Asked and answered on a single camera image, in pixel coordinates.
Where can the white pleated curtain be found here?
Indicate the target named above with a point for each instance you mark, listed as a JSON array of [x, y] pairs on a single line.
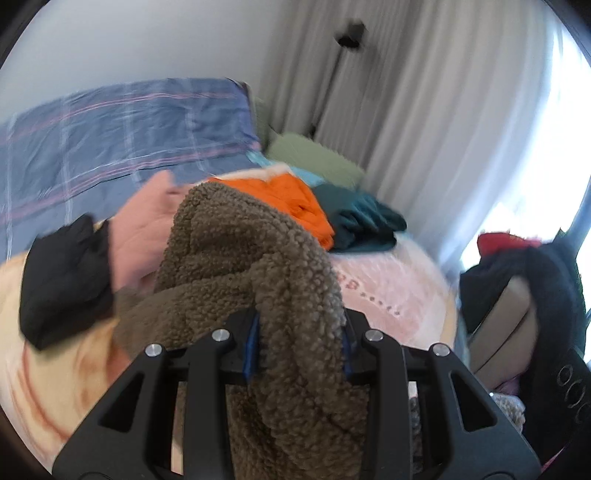
[[438, 115]]

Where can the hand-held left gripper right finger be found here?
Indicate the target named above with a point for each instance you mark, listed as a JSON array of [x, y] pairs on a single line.
[[347, 362]]

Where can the tan chair back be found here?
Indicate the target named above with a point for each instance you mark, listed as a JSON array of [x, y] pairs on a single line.
[[503, 327]]

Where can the pink garment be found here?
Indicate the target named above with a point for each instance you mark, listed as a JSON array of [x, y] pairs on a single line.
[[138, 230]]

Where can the orange garment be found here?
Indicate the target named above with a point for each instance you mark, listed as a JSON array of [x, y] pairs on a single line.
[[286, 194]]

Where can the dark teal garment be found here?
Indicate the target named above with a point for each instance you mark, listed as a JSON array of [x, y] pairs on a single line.
[[360, 217]]

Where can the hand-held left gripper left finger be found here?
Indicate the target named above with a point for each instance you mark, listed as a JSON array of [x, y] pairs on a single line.
[[250, 353]]

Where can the cream fleece blanket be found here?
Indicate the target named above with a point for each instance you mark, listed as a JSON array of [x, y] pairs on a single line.
[[55, 378]]

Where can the black coat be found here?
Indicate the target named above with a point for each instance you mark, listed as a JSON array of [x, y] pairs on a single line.
[[554, 286]]

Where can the olive fleece jacket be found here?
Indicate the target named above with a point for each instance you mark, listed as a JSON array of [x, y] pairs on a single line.
[[258, 258]]

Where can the blue plaid pillow cover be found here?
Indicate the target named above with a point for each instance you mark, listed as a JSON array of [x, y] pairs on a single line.
[[115, 134]]

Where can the pale pink printed sheet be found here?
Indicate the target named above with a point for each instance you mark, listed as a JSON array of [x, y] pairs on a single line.
[[397, 277]]

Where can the black garment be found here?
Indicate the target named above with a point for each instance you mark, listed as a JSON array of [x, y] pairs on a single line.
[[64, 277]]

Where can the black floor lamp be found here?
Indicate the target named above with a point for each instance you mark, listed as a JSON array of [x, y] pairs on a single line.
[[351, 34]]

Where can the green cushion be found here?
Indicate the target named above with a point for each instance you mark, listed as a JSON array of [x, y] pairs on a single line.
[[314, 157]]

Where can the red garment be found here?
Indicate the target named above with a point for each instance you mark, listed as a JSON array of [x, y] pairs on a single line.
[[501, 242]]

